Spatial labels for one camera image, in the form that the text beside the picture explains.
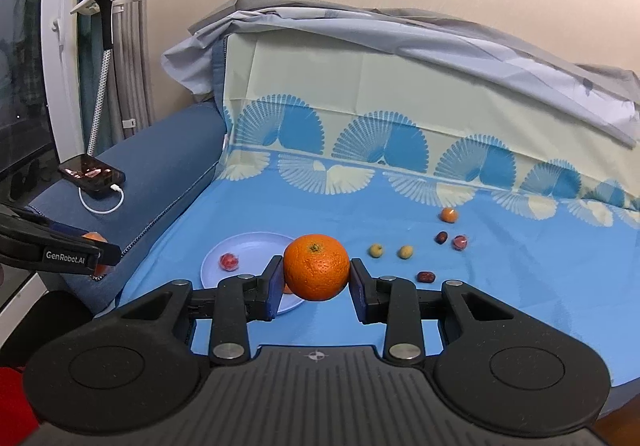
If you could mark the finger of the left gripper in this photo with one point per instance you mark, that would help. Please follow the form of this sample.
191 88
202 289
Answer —
33 217
39 250

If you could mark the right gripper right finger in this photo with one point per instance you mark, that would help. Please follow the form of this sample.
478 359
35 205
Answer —
490 363

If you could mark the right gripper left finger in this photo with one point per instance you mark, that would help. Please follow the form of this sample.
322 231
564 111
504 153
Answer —
146 360

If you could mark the red fruit front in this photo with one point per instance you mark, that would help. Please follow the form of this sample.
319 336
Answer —
229 262

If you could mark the red fruit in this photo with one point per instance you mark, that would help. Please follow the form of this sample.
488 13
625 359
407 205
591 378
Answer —
229 262
460 242

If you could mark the dark red jujube back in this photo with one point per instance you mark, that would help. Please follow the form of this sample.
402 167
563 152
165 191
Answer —
441 238

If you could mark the dark red jujube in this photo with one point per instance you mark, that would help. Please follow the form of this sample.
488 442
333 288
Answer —
426 277
441 238

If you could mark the lavender plastic plate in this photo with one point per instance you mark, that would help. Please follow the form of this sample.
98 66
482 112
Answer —
253 250

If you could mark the yellow green fruit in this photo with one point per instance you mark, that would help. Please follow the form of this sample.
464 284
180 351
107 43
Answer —
405 252
376 250

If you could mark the large orange front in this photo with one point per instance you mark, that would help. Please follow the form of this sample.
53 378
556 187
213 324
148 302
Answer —
316 267

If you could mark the black smartphone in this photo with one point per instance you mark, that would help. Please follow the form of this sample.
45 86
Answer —
91 176

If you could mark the dark red jujube front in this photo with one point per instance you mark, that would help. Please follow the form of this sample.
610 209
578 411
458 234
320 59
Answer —
426 277

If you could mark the wrapped red fruit right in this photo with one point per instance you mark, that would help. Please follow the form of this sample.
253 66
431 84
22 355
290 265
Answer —
460 242

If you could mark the blue denim sofa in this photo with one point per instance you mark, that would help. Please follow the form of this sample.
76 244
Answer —
167 166

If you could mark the grey curtain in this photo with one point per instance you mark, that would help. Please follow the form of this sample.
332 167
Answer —
129 96

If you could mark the small orange back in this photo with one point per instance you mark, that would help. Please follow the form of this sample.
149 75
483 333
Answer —
449 215

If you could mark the blue patterned bed sheet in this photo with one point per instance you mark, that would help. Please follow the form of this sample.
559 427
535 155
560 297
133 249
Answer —
328 138

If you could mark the grey blue blanket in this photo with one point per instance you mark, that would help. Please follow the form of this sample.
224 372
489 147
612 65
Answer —
604 97

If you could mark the white window frame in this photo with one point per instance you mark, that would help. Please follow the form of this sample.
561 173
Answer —
59 54

